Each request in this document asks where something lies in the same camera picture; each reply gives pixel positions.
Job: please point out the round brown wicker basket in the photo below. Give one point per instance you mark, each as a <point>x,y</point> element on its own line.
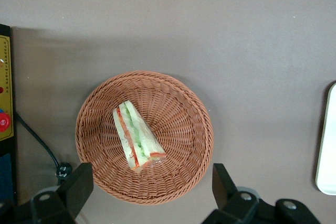
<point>178,129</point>

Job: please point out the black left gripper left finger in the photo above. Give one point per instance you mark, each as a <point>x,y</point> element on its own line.
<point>76,187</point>

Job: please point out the triangular sandwich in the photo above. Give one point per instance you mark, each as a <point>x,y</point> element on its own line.
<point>131,129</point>

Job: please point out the beige plastic tray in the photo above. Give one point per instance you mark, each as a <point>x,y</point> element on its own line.
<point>328,142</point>

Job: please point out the black control box yellow panel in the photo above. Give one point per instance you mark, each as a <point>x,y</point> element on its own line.
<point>5,77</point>

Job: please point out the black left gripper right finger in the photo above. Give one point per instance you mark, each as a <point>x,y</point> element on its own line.
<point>225,190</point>

